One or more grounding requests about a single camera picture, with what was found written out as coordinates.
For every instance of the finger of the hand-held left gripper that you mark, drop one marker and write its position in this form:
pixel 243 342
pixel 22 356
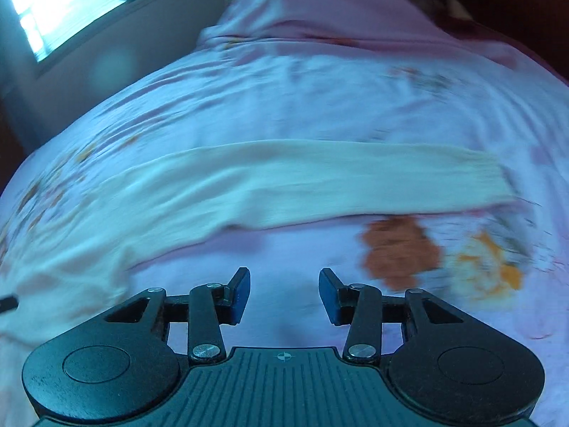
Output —
pixel 6 303

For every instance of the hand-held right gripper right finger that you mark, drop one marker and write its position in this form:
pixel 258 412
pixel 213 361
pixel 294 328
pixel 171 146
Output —
pixel 328 296

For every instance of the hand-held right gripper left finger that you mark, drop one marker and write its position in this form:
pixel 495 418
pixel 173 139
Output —
pixel 240 296

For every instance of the cream knit garment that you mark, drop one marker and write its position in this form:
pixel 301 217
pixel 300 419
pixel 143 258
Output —
pixel 284 182

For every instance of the pink floral bed sheet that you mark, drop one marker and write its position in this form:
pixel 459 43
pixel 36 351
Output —
pixel 311 98

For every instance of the pink folded quilt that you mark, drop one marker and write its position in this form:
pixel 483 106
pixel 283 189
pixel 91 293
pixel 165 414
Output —
pixel 320 9

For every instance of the dark red headboard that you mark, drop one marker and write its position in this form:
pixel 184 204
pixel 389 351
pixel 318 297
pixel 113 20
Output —
pixel 515 4

